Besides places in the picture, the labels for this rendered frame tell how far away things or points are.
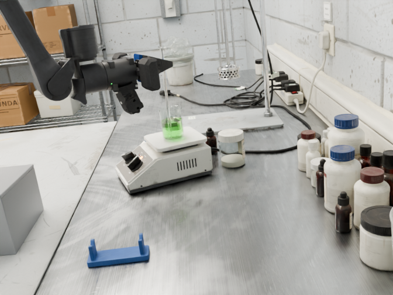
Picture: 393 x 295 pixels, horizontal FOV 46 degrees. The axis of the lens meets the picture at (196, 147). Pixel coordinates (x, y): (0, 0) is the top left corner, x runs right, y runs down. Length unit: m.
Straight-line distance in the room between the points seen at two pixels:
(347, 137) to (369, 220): 0.29
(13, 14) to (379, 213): 0.69
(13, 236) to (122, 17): 2.68
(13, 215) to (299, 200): 0.53
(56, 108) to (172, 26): 0.99
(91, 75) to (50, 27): 2.24
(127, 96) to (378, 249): 0.55
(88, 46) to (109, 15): 2.52
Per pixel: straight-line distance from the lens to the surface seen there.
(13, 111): 3.27
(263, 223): 0.85
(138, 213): 0.93
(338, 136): 0.97
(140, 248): 0.77
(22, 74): 3.64
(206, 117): 1.49
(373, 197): 0.79
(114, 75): 0.94
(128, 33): 3.43
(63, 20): 3.14
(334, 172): 0.84
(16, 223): 0.90
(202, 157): 1.04
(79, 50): 0.92
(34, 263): 0.85
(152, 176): 1.01
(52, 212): 1.01
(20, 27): 0.91
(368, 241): 0.72
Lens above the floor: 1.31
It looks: 19 degrees down
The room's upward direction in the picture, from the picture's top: 6 degrees counter-clockwise
